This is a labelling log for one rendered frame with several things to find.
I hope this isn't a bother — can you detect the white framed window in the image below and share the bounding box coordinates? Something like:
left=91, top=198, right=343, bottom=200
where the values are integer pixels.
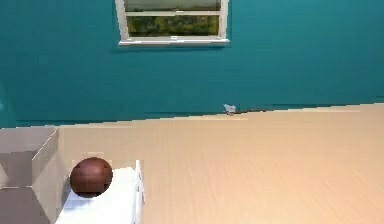
left=114, top=0, right=231, bottom=47

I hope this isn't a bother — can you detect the brown basketball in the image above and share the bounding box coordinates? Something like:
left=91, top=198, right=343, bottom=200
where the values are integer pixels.
left=69, top=156, right=114, bottom=199

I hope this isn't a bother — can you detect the small pale grey object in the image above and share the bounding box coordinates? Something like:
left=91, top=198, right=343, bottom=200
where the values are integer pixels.
left=223, top=103, right=237, bottom=116

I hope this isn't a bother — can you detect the grey cardboard box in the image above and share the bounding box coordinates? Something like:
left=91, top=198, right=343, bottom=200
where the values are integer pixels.
left=0, top=126, right=66, bottom=224

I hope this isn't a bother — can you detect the white chest of drawers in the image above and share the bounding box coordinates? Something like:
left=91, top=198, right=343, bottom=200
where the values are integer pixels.
left=54, top=159, right=146, bottom=224

